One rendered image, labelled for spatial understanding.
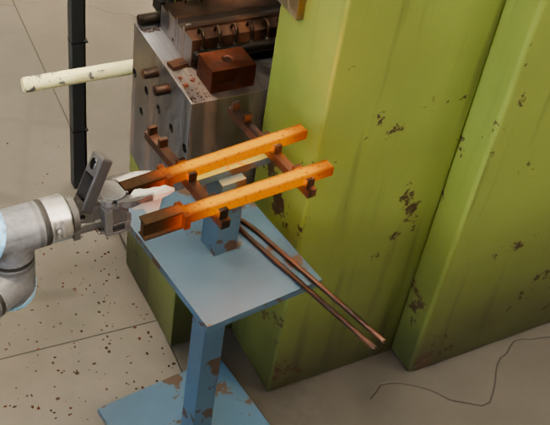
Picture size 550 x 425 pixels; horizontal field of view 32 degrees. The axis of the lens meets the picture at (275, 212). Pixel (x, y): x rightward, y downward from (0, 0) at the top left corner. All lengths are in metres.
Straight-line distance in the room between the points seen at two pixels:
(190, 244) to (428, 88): 0.66
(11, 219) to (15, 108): 2.04
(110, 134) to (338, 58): 1.75
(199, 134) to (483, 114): 0.70
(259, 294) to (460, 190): 0.71
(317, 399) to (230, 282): 0.87
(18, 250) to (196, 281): 0.45
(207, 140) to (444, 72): 0.60
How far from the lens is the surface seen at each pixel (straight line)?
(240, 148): 1.99
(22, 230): 1.78
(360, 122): 2.21
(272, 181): 1.92
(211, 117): 2.35
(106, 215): 1.84
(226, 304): 2.03
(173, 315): 2.82
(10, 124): 3.72
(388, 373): 2.98
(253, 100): 2.38
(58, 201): 1.81
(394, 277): 2.74
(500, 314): 3.05
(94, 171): 1.82
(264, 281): 2.09
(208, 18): 2.48
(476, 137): 2.42
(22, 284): 1.86
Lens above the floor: 2.27
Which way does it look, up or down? 42 degrees down
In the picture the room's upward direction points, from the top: 10 degrees clockwise
